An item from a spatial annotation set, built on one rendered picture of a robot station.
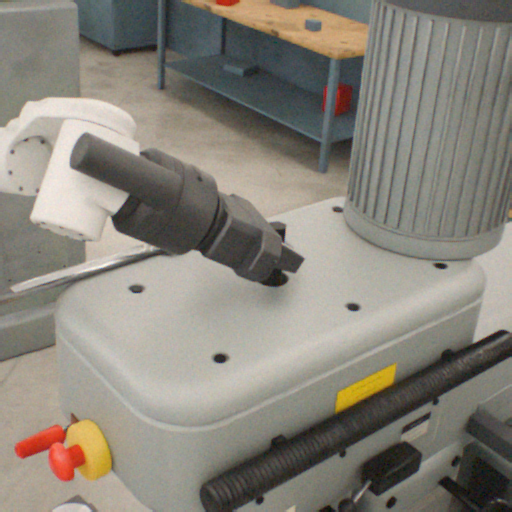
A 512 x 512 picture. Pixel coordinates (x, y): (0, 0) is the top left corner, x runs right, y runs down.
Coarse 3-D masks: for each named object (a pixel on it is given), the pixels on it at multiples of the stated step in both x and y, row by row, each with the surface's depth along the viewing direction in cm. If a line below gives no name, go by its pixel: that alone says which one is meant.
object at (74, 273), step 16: (112, 256) 91; (128, 256) 92; (144, 256) 93; (64, 272) 88; (80, 272) 88; (96, 272) 89; (16, 288) 85; (32, 288) 85; (48, 288) 86; (0, 304) 83
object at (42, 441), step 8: (56, 424) 95; (40, 432) 93; (48, 432) 93; (56, 432) 94; (64, 432) 94; (24, 440) 92; (32, 440) 92; (40, 440) 93; (48, 440) 93; (56, 440) 93; (16, 448) 92; (24, 448) 91; (32, 448) 92; (40, 448) 92; (48, 448) 93; (24, 456) 92
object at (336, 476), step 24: (432, 408) 103; (384, 432) 97; (408, 432) 101; (432, 432) 106; (336, 456) 93; (360, 456) 96; (312, 480) 91; (336, 480) 95; (360, 480) 99; (264, 504) 87; (288, 504) 90; (312, 504) 94
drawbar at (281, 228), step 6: (270, 222) 89; (276, 222) 89; (276, 228) 87; (282, 228) 88; (282, 234) 88; (282, 240) 88; (276, 270) 90; (270, 276) 90; (276, 276) 90; (264, 282) 91; (270, 282) 90; (276, 282) 91
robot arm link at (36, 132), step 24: (24, 120) 79; (48, 120) 78; (96, 120) 74; (120, 120) 75; (0, 144) 80; (24, 144) 80; (48, 144) 83; (0, 168) 79; (24, 168) 81; (24, 192) 81
